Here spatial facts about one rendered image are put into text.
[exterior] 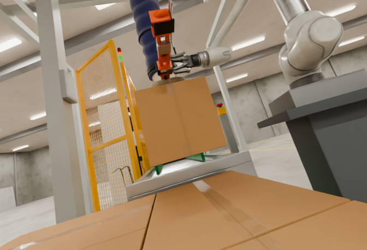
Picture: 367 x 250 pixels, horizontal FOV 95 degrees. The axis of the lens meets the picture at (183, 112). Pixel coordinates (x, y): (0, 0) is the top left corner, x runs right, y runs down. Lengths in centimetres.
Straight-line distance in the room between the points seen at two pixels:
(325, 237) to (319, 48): 67
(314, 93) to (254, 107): 1137
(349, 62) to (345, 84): 1433
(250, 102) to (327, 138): 1138
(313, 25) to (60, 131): 191
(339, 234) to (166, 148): 67
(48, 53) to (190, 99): 170
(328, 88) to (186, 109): 63
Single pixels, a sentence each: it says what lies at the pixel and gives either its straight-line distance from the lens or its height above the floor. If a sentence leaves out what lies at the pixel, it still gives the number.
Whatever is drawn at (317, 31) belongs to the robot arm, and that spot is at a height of 100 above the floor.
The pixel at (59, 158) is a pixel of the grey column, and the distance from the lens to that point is 188.
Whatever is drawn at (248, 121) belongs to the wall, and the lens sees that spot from 1203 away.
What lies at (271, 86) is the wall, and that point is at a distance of 1288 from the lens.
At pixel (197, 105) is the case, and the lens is 90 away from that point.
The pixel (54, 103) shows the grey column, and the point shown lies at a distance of 200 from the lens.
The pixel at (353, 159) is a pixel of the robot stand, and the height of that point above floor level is 49.
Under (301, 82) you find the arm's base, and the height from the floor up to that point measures 88.
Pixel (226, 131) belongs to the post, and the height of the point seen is 77.
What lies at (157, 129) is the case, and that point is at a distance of 86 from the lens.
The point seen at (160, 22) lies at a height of 118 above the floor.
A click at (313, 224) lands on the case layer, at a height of 54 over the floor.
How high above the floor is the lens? 71
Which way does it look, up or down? 12 degrees up
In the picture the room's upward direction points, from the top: 15 degrees counter-clockwise
